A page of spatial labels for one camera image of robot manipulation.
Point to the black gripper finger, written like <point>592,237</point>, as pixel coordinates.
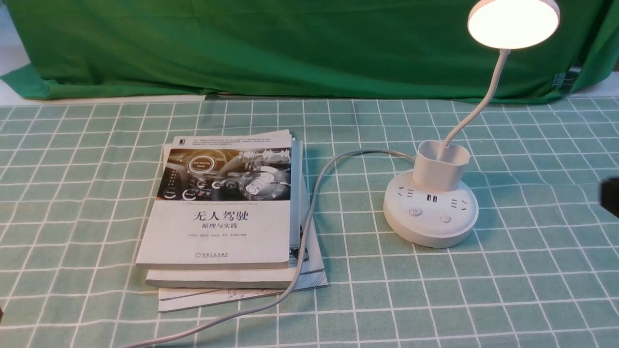
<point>609,195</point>

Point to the white desk lamp with sockets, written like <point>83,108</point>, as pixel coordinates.
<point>431,205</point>

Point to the green checkered tablecloth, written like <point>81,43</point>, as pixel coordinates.
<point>540,270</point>

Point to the metal binder clip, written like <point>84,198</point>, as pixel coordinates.
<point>564,82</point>

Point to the middle white book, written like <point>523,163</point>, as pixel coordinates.
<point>297,193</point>

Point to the top book self-driving cover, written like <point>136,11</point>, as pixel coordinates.
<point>227,227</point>

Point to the green backdrop cloth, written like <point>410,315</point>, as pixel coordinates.
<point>370,49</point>

